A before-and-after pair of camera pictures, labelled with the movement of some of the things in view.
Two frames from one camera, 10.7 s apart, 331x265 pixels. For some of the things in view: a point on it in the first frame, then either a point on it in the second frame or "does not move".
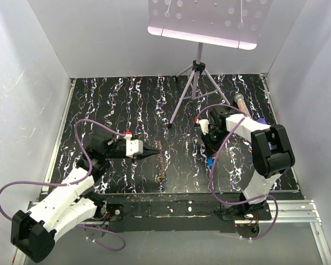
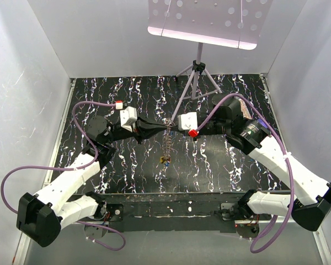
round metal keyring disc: x=161 y=176 → x=167 y=141
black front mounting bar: x=186 y=212 does not move
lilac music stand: x=234 y=24 does not move
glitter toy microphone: x=239 y=99 does not move
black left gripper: x=148 y=152 → x=147 y=129
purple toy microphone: x=261 y=120 does not move
